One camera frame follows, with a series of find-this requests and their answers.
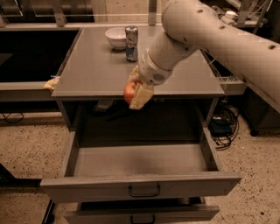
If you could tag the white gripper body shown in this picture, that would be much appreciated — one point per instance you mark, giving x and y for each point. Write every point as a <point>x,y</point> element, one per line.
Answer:
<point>150,73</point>

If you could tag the white power strip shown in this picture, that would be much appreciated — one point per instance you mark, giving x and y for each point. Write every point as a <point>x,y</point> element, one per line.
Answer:
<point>228,17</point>

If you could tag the open grey top drawer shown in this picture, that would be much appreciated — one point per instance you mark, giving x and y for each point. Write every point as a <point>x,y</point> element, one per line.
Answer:
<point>104,173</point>

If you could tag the yellow sponge cloth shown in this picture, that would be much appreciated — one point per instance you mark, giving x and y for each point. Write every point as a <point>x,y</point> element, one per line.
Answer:
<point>51,84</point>

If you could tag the black drawer handle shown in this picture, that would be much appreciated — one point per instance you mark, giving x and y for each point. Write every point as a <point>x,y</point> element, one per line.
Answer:
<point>144,192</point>
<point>145,219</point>

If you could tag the red apple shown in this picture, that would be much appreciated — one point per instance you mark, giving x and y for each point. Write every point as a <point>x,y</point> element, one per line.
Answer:
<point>129,91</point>

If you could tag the black top drawer handle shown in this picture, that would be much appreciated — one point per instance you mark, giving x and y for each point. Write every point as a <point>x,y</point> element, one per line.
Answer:
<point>144,192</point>

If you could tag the silver blue drink can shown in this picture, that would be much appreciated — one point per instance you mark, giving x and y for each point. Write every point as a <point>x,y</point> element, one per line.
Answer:
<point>131,43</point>

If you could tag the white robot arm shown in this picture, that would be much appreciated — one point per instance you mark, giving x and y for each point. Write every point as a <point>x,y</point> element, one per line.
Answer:
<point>189,25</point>

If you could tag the grey cabinet counter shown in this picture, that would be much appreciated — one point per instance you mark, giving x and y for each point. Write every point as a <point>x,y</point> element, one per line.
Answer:
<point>94,70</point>

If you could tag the white bowl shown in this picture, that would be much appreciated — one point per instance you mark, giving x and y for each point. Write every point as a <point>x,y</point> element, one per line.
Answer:
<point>116,37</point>

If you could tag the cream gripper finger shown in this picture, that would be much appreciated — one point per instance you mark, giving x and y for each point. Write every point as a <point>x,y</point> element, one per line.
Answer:
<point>134,75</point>
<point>142,95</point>

